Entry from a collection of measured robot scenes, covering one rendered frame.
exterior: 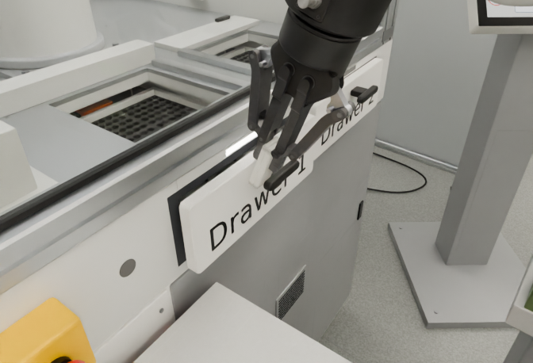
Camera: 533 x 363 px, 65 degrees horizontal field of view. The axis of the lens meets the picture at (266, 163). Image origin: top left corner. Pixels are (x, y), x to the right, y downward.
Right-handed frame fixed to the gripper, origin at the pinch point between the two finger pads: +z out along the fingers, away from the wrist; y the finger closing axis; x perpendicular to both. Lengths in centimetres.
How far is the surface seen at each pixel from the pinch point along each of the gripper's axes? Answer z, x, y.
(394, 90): 68, 170, -14
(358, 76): 2.5, 36.4, -3.5
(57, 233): -0.5, -23.9, -6.9
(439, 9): 23, 169, -16
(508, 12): -9, 80, 11
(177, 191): 2.9, -9.9, -5.2
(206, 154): 0.3, -4.7, -5.9
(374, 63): 2.5, 44.8, -3.6
